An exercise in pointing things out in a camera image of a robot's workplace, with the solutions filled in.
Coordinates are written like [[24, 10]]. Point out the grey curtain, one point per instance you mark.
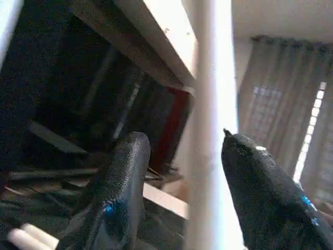
[[281, 104]]

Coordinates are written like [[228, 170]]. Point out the dark shelf unit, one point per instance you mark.
[[65, 91]]

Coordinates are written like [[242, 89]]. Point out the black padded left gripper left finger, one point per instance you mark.
[[117, 203]]

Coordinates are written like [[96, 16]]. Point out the dark red board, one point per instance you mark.
[[174, 125]]

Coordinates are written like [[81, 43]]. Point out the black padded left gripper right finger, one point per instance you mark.
[[265, 203]]

